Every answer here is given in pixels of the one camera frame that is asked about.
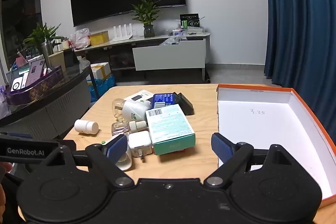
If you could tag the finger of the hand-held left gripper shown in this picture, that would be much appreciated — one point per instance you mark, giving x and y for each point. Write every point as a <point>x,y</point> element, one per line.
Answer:
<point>18,135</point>

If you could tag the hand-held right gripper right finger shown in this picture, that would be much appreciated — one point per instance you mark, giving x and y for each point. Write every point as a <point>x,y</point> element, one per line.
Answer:
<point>221,146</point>

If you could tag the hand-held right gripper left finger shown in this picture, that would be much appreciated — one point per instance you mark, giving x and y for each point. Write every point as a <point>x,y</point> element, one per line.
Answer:
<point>118,146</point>

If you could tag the clear glass bottle white cap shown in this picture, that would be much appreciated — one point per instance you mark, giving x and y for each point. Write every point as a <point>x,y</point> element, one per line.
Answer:
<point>136,125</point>

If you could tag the white pill bottle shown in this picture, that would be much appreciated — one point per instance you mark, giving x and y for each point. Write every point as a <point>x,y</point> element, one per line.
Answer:
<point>85,126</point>

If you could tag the white plug-in heater clear cap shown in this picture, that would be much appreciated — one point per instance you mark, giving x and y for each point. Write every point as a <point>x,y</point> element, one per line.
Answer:
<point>134,109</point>

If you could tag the orange shallow box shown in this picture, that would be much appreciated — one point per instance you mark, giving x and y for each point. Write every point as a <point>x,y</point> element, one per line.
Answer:
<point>262,134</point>

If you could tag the black rectangular case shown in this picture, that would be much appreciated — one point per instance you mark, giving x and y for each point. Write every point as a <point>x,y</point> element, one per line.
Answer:
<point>186,106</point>

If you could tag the teal cardboard box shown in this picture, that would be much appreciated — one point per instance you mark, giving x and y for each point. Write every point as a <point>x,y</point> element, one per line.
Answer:
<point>170,127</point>

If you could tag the white adapter box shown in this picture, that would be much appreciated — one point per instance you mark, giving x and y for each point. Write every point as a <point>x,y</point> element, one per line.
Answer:
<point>143,94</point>

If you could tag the blue tin box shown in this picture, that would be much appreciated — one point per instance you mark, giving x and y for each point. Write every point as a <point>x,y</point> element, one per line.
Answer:
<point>165,99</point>

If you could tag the person's left hand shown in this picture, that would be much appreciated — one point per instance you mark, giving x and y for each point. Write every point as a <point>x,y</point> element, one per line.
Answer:
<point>5,167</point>

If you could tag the white box with circle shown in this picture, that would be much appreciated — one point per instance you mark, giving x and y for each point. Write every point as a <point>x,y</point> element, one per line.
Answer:
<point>17,85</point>

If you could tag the purple patterned tray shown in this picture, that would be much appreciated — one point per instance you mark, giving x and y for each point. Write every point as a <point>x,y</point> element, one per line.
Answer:
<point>39,86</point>

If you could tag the dark curved counter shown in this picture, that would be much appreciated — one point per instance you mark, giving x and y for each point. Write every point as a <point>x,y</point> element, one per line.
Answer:
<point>65,98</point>

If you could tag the blue wrapped bottle pack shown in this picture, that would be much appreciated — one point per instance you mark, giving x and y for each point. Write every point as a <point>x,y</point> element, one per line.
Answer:
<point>102,87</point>

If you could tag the purple phone box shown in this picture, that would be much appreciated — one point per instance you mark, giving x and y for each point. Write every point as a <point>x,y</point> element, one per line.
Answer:
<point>36,71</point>

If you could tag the white carton yellow tape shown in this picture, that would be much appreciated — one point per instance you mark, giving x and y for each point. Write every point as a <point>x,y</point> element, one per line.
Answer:
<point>101,70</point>

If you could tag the tan box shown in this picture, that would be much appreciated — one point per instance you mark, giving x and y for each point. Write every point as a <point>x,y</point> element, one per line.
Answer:
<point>57,60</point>

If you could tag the green plant in steel vase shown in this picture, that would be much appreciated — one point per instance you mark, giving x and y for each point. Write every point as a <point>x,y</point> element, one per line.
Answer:
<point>43,35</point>

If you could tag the grey television cabinet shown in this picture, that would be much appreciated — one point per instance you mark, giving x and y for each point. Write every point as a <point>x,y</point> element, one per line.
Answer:
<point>120,41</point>

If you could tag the yellow box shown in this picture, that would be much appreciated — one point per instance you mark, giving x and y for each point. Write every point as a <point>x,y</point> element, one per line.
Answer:
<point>99,38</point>

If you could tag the white router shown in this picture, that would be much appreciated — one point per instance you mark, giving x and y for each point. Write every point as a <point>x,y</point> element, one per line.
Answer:
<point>122,33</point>

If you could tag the white plastic bag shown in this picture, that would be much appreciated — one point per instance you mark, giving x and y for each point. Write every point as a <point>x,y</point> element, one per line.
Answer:
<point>80,39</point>

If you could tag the clear bag of parts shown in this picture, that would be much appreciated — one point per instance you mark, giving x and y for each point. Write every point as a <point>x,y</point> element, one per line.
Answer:
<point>172,41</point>

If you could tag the cluster of small boxes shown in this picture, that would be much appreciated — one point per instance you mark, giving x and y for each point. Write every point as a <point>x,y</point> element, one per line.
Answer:
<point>183,32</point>

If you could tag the black and green box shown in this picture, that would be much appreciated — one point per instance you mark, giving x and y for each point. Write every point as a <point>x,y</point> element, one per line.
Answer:
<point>190,20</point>

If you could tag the green plant in glass vase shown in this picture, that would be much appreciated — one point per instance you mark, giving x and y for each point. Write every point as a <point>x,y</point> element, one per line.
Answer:
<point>147,14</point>

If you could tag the blue curtain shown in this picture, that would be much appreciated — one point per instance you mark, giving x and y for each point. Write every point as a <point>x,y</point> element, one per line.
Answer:
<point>302,16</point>

